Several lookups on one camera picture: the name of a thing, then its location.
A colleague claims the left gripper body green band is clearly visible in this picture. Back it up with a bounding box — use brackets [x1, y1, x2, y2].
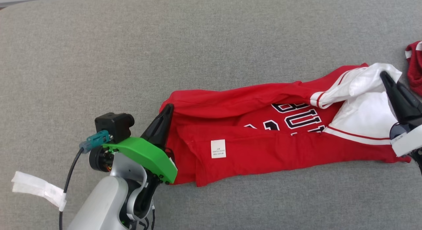
[88, 136, 178, 185]

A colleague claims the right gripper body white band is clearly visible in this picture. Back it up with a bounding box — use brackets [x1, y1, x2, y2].
[390, 122, 422, 158]

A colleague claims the grey fabric sofa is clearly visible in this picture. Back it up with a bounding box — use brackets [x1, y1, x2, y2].
[0, 0, 422, 230]

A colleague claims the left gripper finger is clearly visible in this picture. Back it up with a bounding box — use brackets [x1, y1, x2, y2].
[141, 103, 174, 149]

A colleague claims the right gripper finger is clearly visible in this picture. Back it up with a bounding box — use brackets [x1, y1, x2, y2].
[397, 82, 422, 121]
[380, 71, 416, 125]

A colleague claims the white tape strip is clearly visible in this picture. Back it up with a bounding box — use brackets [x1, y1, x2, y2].
[11, 171, 67, 212]

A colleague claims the red white number jersey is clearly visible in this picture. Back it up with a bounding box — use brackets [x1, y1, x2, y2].
[160, 63, 411, 187]

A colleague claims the red shorts white trim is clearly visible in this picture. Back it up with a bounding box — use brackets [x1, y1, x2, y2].
[405, 41, 422, 97]

